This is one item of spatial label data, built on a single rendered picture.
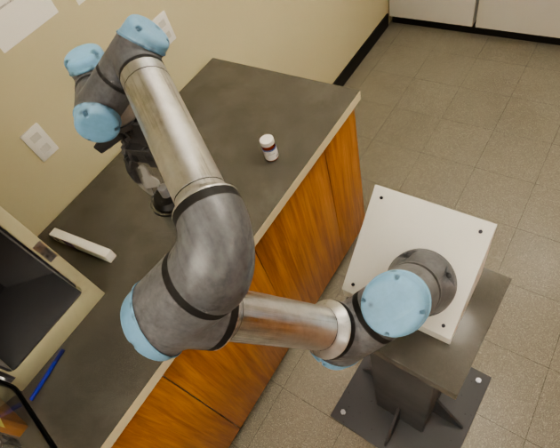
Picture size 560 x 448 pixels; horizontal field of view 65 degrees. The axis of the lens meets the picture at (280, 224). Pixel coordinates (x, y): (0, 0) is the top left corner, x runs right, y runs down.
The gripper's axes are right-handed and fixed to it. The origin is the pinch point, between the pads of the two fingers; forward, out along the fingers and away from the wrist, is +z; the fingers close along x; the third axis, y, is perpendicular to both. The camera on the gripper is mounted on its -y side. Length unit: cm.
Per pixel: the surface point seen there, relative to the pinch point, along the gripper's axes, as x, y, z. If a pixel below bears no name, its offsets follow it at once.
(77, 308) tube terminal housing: -29.3, -24.1, 25.4
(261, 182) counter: 25.1, 11.6, 30.0
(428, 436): -19, 74, 123
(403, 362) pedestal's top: -21, 63, 30
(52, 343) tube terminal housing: -40, -27, 27
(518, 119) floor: 163, 101, 124
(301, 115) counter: 57, 16, 30
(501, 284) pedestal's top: 3, 82, 30
